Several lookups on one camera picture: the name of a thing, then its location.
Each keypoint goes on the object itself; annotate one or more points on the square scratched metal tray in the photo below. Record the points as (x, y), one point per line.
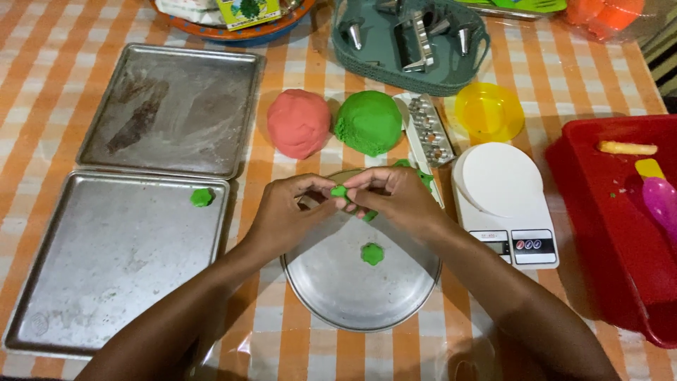
(111, 264)

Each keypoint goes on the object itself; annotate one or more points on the small green dough piece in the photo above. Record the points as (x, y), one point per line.
(339, 191)

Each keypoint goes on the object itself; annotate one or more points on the blue and orange bowl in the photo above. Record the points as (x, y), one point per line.
(248, 33)

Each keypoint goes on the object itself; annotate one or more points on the yellow plastic bowl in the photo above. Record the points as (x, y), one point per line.
(489, 112)

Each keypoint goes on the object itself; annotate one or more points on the pink plastic spoon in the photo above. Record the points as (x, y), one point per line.
(661, 204)

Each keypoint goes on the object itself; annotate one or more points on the orange plastic container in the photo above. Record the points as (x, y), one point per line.
(603, 16)

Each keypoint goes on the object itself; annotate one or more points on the white box of metal cutters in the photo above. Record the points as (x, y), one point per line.
(429, 132)

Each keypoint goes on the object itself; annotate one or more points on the green dough scrap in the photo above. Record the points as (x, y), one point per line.
(371, 216)

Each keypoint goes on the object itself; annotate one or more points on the person's right hand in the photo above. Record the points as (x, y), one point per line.
(402, 201)

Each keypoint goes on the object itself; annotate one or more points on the green plastic lid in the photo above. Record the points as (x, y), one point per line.
(507, 5)

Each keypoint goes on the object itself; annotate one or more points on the green woven basket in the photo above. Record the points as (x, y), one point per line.
(381, 63)

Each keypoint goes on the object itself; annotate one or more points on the white packet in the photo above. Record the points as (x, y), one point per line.
(185, 10)

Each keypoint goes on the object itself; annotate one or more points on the red plastic tray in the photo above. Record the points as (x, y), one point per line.
(597, 227)

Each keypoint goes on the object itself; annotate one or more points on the round metal plate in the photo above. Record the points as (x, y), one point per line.
(349, 291)

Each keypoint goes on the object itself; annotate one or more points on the white kitchen scale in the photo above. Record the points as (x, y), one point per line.
(502, 201)

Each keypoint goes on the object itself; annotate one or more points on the orange dough stick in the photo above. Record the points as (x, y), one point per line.
(627, 148)

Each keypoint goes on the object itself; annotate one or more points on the pink dough ball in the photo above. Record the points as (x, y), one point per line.
(299, 124)

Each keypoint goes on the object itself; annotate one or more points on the person's left hand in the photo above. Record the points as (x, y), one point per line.
(283, 211)

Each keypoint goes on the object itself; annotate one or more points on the orange checkered tablecloth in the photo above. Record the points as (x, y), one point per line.
(47, 106)

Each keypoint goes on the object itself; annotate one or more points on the yellow and green carton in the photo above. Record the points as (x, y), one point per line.
(248, 11)

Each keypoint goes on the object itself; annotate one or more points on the metal piping nozzle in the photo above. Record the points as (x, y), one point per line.
(439, 26)
(354, 33)
(464, 38)

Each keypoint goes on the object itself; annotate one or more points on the green dough flower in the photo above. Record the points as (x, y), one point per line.
(201, 197)
(372, 254)

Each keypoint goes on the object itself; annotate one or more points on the square floured metal tray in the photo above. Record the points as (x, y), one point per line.
(174, 111)

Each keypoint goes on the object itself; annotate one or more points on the green dough ball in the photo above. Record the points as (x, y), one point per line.
(368, 123)

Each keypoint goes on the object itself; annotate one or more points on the green dough lump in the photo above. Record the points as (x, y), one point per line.
(423, 177)

